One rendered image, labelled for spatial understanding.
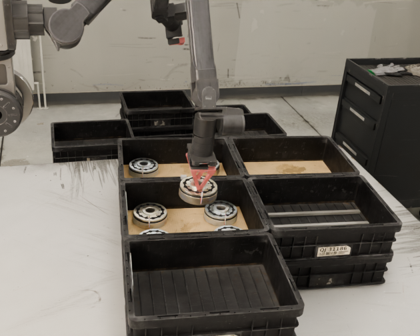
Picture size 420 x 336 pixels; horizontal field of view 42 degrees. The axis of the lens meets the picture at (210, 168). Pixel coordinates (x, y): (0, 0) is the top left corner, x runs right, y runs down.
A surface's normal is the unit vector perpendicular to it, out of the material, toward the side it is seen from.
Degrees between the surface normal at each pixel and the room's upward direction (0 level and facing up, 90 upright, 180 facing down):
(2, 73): 90
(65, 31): 65
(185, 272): 0
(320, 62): 90
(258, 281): 0
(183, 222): 0
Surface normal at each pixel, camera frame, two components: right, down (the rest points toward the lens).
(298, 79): 0.26, 0.48
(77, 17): 0.27, 0.06
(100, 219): 0.07, -0.88
